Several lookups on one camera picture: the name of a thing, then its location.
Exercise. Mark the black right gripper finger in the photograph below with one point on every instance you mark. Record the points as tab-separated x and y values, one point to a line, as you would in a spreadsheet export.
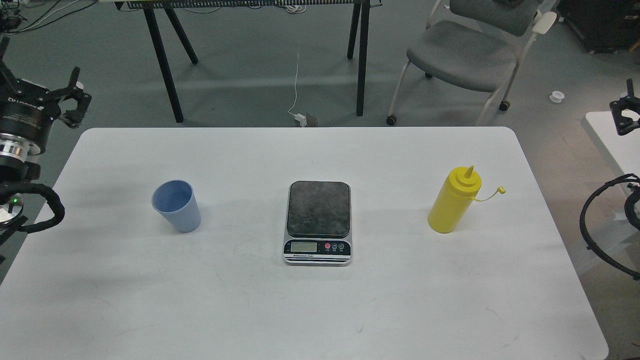
629	93

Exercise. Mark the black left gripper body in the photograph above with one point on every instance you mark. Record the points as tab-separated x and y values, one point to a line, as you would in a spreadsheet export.
27	114

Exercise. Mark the blue ribbed plastic cup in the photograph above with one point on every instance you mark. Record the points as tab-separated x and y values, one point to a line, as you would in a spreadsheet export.
175	200

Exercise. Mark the yellow squeeze bottle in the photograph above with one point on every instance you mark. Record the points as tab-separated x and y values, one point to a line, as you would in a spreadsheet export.
459	190

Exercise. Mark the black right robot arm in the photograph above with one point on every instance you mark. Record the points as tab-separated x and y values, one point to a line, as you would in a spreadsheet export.
622	228

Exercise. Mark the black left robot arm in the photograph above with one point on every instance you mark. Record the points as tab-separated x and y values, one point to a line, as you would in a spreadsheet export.
19	169

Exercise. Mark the digital kitchen scale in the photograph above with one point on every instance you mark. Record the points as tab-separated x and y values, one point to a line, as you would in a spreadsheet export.
318	224

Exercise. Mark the white side table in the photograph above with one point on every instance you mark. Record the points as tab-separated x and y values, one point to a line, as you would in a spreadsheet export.
621	153

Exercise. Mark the black cabinet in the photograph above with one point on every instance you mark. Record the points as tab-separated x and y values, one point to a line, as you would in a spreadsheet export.
602	26

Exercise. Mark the small white spool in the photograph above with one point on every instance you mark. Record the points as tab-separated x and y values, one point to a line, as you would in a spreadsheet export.
556	97

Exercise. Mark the grey office chair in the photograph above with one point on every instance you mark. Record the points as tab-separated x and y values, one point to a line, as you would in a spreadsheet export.
472	59

